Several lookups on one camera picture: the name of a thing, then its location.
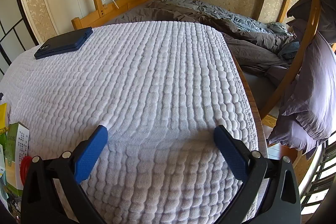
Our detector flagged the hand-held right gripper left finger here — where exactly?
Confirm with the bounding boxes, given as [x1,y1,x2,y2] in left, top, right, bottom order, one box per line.
[21,125,109,224]

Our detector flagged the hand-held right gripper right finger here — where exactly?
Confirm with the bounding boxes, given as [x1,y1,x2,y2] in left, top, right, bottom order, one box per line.
[213,125,301,224]

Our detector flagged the wooden table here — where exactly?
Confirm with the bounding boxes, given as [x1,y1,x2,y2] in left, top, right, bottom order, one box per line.
[234,56,269,156]

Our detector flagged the red plastic lid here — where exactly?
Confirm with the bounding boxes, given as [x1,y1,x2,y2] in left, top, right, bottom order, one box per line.
[20,156,33,185]

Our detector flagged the grey bed sheet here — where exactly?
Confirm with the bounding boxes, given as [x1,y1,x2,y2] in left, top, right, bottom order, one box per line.
[244,73,279,111]

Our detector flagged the green carton box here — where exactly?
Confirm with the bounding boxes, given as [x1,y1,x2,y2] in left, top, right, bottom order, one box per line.
[5,122,30,197]

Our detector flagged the white textured blanket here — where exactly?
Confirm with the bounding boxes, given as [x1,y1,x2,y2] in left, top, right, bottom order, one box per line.
[0,21,260,224]

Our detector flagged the yellow snack packet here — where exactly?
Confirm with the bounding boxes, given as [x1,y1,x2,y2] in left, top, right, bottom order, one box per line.
[0,103,9,135]

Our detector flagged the purple pillow cloth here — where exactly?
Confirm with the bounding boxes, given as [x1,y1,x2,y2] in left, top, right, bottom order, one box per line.
[268,0,336,156]

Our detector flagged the dark teal cloth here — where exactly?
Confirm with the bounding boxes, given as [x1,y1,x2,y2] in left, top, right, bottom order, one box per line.
[282,42,300,60]

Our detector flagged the black framed folding screen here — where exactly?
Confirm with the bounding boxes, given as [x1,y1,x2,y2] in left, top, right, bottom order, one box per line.
[0,0,40,75]

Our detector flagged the grey-brown duvet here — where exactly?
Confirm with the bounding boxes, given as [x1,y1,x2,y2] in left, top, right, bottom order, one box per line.
[110,0,297,77]

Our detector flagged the white cable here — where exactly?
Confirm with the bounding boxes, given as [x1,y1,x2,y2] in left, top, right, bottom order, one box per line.
[103,0,119,10]

